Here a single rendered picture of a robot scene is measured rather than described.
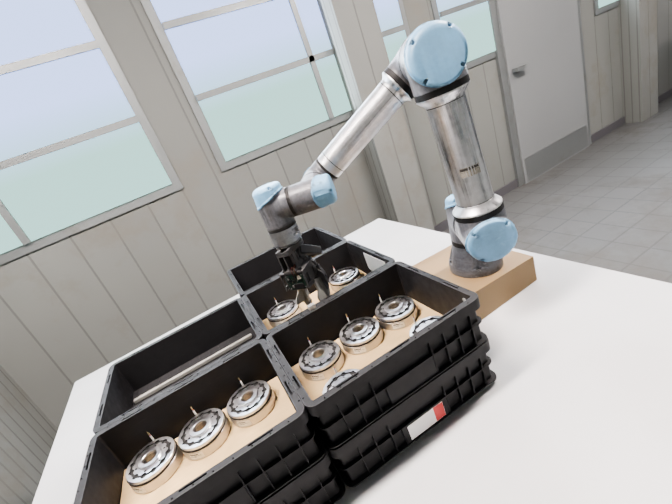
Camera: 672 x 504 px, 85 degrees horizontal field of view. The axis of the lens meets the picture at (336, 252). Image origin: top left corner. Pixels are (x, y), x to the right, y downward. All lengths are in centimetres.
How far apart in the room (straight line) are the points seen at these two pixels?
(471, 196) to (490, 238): 11
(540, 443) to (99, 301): 237
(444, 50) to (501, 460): 76
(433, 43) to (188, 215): 199
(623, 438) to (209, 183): 229
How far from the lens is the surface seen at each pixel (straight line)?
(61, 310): 269
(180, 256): 257
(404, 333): 90
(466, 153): 87
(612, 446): 84
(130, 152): 249
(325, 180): 87
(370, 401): 74
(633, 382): 94
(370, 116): 96
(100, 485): 92
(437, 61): 81
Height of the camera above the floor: 137
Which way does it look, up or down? 22 degrees down
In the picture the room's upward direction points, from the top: 21 degrees counter-clockwise
